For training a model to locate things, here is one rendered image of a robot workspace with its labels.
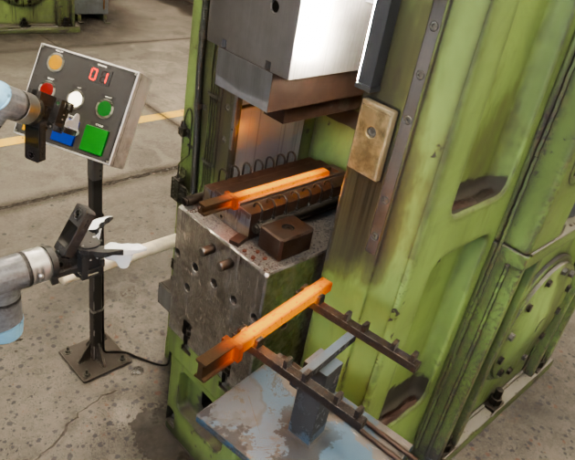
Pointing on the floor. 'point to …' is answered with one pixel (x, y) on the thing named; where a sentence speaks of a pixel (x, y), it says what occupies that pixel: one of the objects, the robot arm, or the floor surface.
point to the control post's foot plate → (80, 355)
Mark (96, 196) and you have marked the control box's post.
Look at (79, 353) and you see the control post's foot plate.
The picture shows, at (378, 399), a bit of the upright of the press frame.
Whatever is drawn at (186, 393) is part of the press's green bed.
